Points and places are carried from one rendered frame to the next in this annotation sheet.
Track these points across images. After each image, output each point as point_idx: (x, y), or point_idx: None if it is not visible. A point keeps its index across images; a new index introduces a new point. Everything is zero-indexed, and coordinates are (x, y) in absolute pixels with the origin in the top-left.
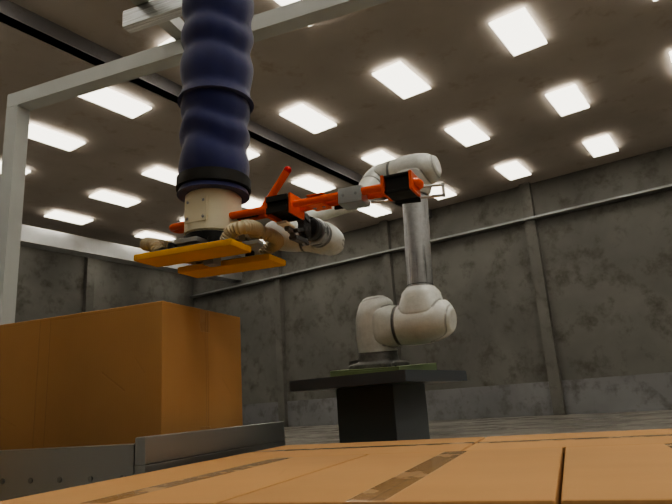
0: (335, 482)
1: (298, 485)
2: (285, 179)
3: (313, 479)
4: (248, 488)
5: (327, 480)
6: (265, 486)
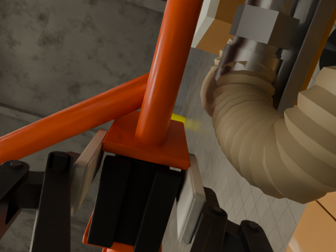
0: (321, 244)
1: (324, 227)
2: (29, 154)
3: (334, 238)
4: (329, 206)
5: (328, 243)
6: (331, 213)
